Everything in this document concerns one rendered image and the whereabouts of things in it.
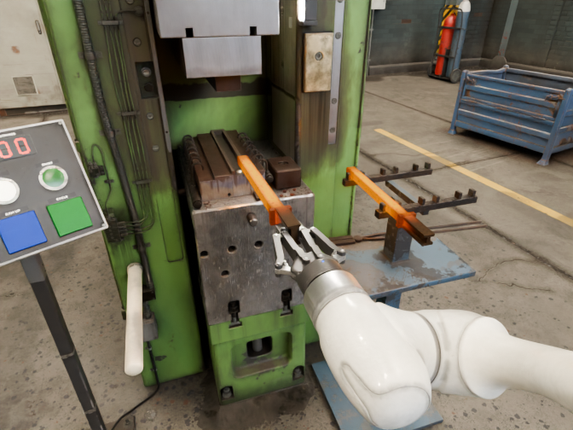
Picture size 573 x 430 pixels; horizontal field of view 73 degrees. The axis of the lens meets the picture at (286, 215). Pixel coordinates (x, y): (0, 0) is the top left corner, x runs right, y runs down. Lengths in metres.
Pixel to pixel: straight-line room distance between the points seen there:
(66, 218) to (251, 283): 0.61
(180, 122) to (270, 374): 1.06
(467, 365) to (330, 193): 1.03
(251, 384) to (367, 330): 1.25
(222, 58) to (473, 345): 0.86
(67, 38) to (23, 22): 5.18
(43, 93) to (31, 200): 5.49
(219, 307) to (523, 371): 1.02
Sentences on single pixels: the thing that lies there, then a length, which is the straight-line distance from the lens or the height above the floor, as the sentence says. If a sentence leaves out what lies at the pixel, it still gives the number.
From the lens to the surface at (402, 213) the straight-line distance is 1.01.
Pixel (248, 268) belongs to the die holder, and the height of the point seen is 0.68.
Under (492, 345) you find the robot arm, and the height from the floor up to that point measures 1.08.
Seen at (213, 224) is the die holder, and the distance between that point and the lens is 1.17.
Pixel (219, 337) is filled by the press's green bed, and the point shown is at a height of 0.40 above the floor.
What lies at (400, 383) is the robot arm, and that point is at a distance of 0.47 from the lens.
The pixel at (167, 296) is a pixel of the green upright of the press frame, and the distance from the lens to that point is 1.56.
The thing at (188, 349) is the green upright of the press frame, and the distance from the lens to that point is 1.77.
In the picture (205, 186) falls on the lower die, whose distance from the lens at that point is 1.18.
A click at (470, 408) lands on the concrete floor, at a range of 1.91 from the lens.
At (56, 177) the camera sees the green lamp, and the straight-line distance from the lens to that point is 1.05.
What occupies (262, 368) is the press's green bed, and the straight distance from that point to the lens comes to 1.68.
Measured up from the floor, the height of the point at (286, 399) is 0.00.
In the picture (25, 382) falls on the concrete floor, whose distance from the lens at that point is 2.15.
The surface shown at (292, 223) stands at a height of 1.08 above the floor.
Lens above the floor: 1.46
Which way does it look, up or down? 30 degrees down
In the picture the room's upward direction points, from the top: straight up
